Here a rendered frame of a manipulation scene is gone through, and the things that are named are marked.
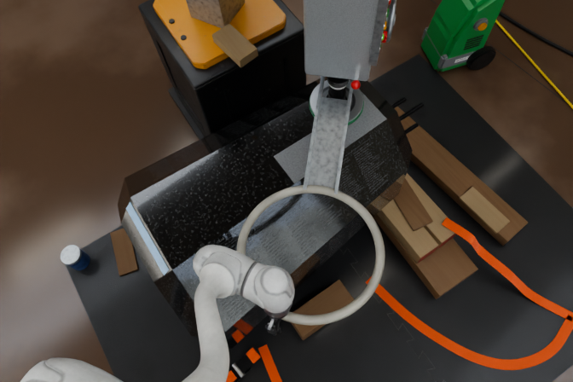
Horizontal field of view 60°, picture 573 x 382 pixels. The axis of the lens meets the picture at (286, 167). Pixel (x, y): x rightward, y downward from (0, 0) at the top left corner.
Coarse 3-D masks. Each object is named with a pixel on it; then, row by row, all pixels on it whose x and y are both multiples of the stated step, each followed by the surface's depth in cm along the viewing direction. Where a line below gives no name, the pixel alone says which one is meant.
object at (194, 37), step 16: (160, 0) 237; (176, 0) 236; (256, 0) 234; (272, 0) 233; (160, 16) 233; (176, 16) 232; (240, 16) 230; (256, 16) 229; (272, 16) 229; (176, 32) 227; (192, 32) 227; (208, 32) 226; (240, 32) 225; (256, 32) 225; (272, 32) 228; (192, 48) 223; (208, 48) 222; (208, 64) 220
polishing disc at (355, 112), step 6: (318, 84) 201; (324, 84) 201; (348, 84) 201; (318, 90) 200; (324, 90) 200; (348, 90) 199; (354, 90) 199; (312, 96) 199; (324, 96) 199; (348, 96) 198; (354, 96) 198; (360, 96) 198; (312, 102) 198; (354, 102) 197; (360, 102) 197; (312, 108) 196; (354, 108) 195; (360, 108) 195; (354, 114) 194
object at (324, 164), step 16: (352, 80) 178; (320, 96) 178; (320, 112) 182; (336, 112) 181; (320, 128) 181; (336, 128) 180; (320, 144) 180; (336, 144) 179; (320, 160) 178; (336, 160) 178; (320, 176) 177; (336, 176) 177; (336, 192) 171
